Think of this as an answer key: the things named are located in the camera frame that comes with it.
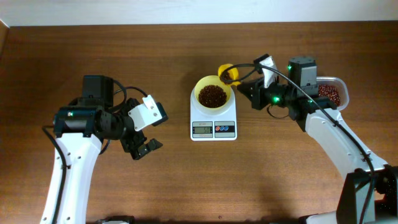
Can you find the white digital kitchen scale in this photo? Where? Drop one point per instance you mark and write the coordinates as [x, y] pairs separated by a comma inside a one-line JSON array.
[[213, 124]]

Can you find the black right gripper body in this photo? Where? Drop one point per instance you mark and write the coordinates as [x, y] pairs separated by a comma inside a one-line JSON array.
[[275, 94]]

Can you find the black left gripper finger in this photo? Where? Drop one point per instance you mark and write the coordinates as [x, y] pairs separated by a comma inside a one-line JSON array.
[[139, 152], [152, 145]]

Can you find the pale yellow bowl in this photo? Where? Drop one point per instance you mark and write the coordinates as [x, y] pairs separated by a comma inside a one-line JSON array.
[[211, 80]]

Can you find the red beans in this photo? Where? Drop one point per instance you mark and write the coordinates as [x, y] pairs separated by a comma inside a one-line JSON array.
[[212, 96]]

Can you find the yellow measuring scoop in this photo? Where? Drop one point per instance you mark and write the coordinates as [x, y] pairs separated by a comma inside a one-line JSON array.
[[230, 77]]

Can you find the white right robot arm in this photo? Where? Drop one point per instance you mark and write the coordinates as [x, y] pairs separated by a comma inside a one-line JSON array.
[[369, 192]]

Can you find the clear plastic bean container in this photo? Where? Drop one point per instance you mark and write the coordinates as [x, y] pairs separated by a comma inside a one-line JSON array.
[[335, 89]]

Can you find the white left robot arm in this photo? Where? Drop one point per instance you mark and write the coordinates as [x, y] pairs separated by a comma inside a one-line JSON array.
[[82, 130]]

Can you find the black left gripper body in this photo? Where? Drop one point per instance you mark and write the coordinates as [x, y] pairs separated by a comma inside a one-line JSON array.
[[123, 128]]

